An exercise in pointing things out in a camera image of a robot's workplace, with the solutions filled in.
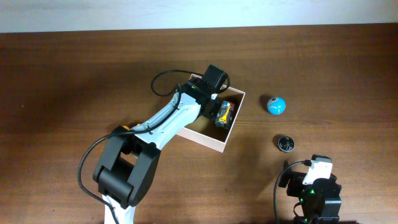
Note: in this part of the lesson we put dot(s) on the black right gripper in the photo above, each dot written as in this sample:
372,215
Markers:
296,180

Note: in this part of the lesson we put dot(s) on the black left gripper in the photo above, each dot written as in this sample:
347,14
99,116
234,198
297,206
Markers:
214,109

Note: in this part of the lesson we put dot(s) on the red toy fire truck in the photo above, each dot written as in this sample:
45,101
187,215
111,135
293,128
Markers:
225,115

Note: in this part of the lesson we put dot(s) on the beige cardboard box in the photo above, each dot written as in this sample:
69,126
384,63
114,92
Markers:
195,127

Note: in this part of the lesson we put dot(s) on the yellow toy dog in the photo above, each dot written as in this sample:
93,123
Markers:
128,128

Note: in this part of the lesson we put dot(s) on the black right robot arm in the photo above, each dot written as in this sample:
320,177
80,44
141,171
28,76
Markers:
320,201

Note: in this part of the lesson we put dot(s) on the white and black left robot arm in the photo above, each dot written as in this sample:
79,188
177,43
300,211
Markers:
126,168

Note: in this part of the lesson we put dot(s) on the black round cap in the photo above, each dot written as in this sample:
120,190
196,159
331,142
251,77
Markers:
286,144

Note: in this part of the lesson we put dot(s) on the blue and white ball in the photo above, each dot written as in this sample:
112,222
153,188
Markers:
276,105

